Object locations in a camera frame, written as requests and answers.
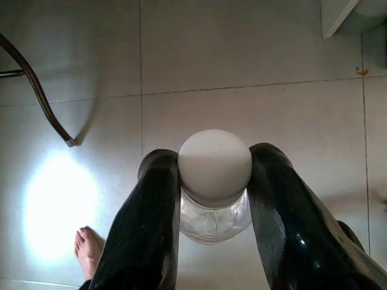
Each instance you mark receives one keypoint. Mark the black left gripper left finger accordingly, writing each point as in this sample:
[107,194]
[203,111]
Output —
[142,226]

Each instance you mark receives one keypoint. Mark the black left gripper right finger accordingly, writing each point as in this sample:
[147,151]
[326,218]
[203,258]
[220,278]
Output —
[296,229]

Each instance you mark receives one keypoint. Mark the glass jar with white lid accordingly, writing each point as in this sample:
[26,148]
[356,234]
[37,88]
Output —
[214,163]

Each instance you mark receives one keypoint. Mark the person's bare foot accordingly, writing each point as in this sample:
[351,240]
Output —
[87,253]

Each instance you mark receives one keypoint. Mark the brown curved chair leg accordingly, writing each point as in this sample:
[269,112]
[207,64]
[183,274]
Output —
[39,90]

